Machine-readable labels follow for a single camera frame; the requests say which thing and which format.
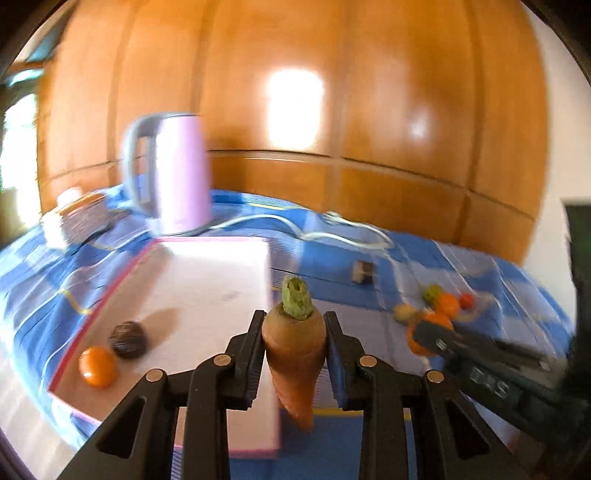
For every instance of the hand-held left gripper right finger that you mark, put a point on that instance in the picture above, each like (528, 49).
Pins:
(336, 369)

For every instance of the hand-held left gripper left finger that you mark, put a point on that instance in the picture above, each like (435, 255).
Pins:
(253, 369)

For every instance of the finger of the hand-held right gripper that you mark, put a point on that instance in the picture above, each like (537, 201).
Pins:
(436, 339)

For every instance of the orange mandarin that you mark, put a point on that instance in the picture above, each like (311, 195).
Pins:
(97, 367)
(436, 318)
(448, 304)

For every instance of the yellow potato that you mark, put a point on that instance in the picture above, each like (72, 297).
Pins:
(405, 313)

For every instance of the orange carrot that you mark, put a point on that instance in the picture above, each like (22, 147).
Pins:
(294, 360)

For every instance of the red tomato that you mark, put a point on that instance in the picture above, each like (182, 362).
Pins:
(467, 301)

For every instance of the dark sushi roll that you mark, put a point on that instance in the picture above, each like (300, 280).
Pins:
(363, 271)
(128, 340)

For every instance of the white tray with pink rim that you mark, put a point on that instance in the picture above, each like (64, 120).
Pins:
(207, 277)

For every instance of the green fruit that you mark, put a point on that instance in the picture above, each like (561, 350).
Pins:
(433, 293)

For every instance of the blue plaid blanket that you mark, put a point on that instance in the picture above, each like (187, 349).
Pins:
(323, 263)

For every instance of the pink electric kettle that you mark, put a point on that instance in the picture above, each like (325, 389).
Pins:
(178, 175)

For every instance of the wooden wardrobe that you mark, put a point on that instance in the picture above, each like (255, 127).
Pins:
(369, 92)

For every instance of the bright window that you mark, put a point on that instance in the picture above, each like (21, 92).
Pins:
(18, 138)

